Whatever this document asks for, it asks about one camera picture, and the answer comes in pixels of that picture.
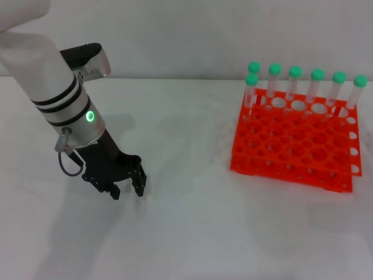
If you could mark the orange plastic test tube rack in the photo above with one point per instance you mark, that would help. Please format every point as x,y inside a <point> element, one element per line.
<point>291,146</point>

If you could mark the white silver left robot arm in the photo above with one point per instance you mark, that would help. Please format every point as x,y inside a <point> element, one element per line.
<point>43,73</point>

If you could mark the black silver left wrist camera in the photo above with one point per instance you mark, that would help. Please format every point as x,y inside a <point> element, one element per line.
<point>93,62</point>

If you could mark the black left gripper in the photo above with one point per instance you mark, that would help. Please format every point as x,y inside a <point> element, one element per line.
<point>107,160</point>

